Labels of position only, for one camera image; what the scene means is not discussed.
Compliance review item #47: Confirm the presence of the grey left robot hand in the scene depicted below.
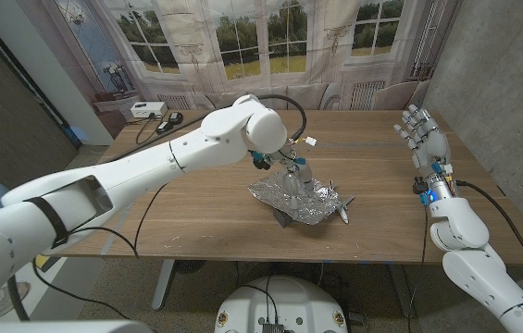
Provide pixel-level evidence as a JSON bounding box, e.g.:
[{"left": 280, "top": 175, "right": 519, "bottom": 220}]
[{"left": 281, "top": 154, "right": 317, "bottom": 210}]

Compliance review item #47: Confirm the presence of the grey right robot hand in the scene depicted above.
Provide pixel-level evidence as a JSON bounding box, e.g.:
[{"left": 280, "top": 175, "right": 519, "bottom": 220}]
[{"left": 392, "top": 104, "right": 452, "bottom": 177}]

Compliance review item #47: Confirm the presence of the crinkled aluminium foil sheet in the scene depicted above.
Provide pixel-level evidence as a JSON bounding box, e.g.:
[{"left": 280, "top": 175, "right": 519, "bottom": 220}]
[{"left": 247, "top": 171, "right": 342, "bottom": 227}]

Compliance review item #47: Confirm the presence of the white toy aeroplane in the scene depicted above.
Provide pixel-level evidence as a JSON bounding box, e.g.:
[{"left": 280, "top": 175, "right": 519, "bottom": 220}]
[{"left": 329, "top": 179, "right": 355, "bottom": 225}]

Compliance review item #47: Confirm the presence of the dark grey cube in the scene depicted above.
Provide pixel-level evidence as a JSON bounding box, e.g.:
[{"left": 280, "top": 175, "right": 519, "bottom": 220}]
[{"left": 273, "top": 207, "right": 295, "bottom": 228}]

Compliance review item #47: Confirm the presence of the white robot torso base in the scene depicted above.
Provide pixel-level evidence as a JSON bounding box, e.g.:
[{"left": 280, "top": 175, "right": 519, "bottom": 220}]
[{"left": 214, "top": 276, "right": 349, "bottom": 333}]

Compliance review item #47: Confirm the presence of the dark table leg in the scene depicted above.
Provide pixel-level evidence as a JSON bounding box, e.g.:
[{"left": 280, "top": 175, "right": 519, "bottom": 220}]
[{"left": 388, "top": 263, "right": 417, "bottom": 320}]

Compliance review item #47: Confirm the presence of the printed window scene backdrop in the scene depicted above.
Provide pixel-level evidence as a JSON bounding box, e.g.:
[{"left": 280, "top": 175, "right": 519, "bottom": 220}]
[{"left": 16, "top": 0, "right": 465, "bottom": 130}]

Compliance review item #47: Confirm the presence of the white power box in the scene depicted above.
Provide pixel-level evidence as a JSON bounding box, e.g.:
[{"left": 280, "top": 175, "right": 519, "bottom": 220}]
[{"left": 130, "top": 101, "right": 168, "bottom": 119}]

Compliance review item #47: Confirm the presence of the white table leg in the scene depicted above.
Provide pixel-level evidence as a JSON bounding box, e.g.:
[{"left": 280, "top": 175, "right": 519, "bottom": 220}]
[{"left": 151, "top": 258, "right": 175, "bottom": 312}]

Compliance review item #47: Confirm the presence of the white sneaker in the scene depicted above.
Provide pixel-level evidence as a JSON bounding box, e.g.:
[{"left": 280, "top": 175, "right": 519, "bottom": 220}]
[{"left": 0, "top": 281, "right": 31, "bottom": 323}]

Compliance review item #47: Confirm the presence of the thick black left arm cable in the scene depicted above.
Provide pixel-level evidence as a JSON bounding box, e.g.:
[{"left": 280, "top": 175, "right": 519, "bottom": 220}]
[{"left": 101, "top": 93, "right": 308, "bottom": 164}]

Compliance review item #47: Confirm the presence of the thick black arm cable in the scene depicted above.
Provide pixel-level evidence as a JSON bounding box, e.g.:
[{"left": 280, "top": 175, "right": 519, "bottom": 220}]
[
  {"left": 455, "top": 179, "right": 523, "bottom": 292},
  {"left": 101, "top": 93, "right": 308, "bottom": 164}
]

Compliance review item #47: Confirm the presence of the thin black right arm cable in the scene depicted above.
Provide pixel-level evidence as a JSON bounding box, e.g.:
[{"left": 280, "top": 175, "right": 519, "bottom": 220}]
[{"left": 406, "top": 207, "right": 429, "bottom": 333}]

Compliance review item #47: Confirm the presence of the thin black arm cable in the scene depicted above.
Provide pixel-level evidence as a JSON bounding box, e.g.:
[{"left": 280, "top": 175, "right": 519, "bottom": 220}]
[
  {"left": 31, "top": 182, "right": 169, "bottom": 323},
  {"left": 406, "top": 207, "right": 429, "bottom": 333}
]

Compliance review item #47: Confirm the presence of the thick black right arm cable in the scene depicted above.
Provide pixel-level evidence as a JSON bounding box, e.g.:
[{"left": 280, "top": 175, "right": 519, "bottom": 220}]
[{"left": 455, "top": 179, "right": 523, "bottom": 292}]

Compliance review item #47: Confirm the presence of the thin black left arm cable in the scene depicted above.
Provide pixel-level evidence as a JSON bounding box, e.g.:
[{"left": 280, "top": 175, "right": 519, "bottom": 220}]
[{"left": 31, "top": 182, "right": 169, "bottom": 323}]

